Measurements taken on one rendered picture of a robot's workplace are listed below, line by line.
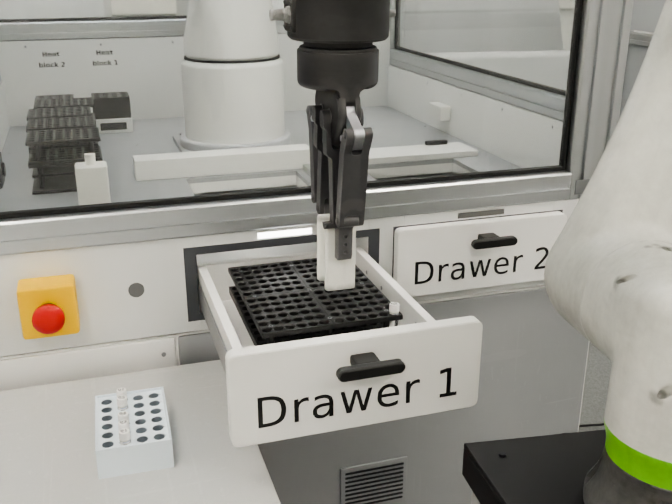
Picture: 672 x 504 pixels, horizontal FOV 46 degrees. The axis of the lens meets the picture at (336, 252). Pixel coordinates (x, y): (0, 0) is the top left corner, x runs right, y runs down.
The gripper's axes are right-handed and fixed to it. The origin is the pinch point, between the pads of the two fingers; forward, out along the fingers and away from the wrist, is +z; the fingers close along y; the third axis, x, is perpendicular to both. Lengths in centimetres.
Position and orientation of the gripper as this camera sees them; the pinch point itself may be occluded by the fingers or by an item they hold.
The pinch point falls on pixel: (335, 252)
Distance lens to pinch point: 79.6
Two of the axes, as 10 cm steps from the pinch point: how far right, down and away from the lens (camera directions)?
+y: 3.0, 3.4, -8.9
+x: 9.5, -1.0, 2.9
